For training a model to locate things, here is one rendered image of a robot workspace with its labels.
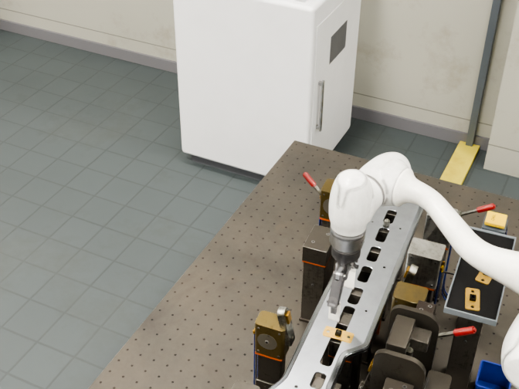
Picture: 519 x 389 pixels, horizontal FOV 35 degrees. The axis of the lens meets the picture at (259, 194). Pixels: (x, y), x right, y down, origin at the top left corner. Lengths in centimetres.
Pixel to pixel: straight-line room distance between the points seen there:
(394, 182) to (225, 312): 97
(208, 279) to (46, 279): 132
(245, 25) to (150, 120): 130
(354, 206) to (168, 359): 97
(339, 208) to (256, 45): 222
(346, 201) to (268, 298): 97
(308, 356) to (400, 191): 54
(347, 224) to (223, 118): 249
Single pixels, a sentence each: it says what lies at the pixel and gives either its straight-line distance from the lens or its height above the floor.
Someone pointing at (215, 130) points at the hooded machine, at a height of 29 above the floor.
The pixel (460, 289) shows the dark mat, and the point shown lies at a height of 116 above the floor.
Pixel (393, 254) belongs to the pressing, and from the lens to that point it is 260.
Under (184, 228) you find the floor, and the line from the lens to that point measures 426.
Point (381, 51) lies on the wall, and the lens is 493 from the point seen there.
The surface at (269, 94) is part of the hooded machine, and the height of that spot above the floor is 60.
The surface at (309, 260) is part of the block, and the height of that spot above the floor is 98.
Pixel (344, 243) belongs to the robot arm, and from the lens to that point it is 204.
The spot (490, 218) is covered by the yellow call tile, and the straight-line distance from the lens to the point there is 255.
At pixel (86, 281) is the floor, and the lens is 402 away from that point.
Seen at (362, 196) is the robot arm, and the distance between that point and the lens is 196.
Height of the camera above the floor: 269
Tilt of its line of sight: 37 degrees down
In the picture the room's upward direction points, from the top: 1 degrees clockwise
